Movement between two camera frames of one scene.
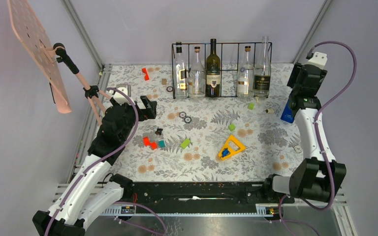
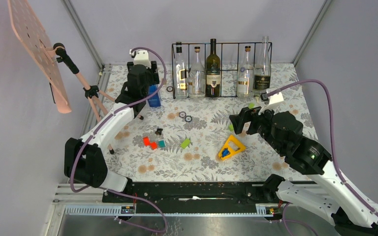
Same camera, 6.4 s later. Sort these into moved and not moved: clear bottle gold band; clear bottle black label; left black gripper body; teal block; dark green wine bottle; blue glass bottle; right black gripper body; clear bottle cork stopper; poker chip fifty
Moved: right black gripper body; left black gripper body; blue glass bottle
Not moved: clear bottle black label; teal block; dark green wine bottle; clear bottle cork stopper; poker chip fifty; clear bottle gold band
